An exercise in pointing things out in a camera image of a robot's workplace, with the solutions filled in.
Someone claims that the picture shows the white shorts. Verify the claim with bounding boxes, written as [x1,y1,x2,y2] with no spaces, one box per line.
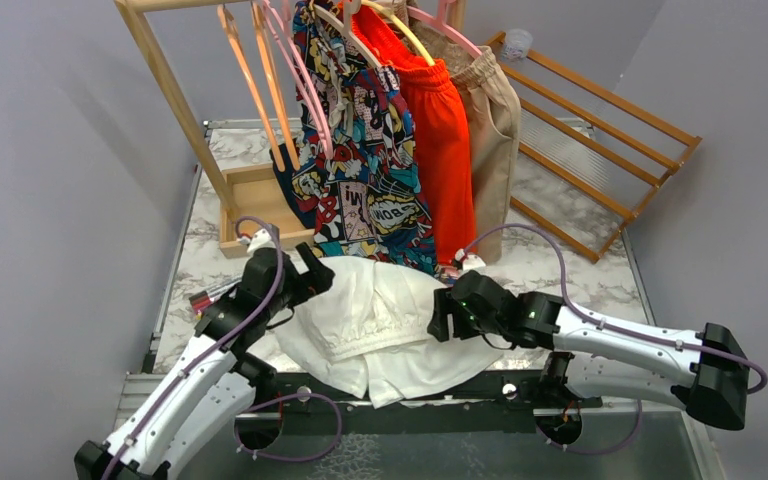
[276,256,502,408]

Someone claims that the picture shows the wooden slatted rack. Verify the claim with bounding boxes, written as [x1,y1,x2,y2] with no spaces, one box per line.
[502,51,702,263]

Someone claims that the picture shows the comic print shorts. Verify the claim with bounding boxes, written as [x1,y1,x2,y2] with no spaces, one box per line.
[282,1,438,275]

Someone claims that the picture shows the wooden hanger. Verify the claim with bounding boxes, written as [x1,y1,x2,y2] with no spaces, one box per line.
[309,0,382,68]

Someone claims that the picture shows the orange shorts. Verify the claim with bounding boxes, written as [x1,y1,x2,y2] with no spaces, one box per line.
[352,1,476,264]

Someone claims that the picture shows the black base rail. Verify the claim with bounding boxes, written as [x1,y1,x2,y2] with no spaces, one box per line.
[233,370,603,450]

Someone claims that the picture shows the pink empty hanger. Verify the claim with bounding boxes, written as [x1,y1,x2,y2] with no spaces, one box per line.
[261,1,334,159]

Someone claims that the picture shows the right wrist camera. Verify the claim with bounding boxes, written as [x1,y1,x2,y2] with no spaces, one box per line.
[453,249,487,272]

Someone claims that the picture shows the yellow hanger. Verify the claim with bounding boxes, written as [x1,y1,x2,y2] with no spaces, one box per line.
[361,0,436,66]

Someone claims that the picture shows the beige shorts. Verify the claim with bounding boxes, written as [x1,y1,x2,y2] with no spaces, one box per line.
[409,18,520,236]

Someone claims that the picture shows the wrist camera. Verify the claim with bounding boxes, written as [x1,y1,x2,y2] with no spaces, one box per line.
[247,228,280,255]
[453,249,487,272]

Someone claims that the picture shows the clear plastic cup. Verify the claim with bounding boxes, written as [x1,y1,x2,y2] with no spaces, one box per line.
[500,28,533,62]

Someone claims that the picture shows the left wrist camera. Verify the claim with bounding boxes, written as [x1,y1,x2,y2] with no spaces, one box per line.
[247,228,280,255]

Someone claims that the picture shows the pink pen pack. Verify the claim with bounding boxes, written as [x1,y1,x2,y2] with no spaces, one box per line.
[437,264,462,285]

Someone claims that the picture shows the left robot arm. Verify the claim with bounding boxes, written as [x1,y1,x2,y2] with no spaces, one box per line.
[74,244,335,479]

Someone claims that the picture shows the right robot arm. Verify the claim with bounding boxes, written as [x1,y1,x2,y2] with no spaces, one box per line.
[427,271,750,431]

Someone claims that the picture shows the pink hanger with beige shorts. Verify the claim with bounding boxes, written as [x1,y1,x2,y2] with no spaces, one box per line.
[407,0,482,58]

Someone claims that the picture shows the wooden clothes rack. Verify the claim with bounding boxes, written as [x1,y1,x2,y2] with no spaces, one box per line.
[113,0,466,259]

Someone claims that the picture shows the orange hanger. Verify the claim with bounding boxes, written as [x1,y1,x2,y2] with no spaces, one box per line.
[251,1,300,171]
[217,5,286,172]

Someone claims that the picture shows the marker pen pack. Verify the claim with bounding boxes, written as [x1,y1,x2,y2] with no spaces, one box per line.
[188,278,239,317]

